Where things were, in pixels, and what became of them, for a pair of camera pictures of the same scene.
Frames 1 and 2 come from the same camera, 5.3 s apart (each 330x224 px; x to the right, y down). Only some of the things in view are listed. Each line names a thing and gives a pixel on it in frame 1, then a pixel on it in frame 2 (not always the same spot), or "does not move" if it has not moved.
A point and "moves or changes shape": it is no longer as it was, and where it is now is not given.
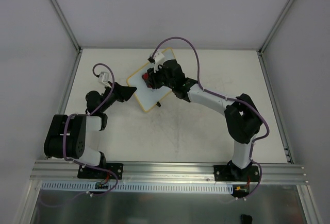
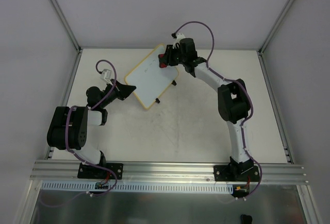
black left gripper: [119, 93] does not move
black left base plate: [84, 172] does not move
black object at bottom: [246, 219] does not move
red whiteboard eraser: [146, 75] moves or changes shape
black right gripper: [154, 77] to [170, 56]
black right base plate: [229, 173] does not move
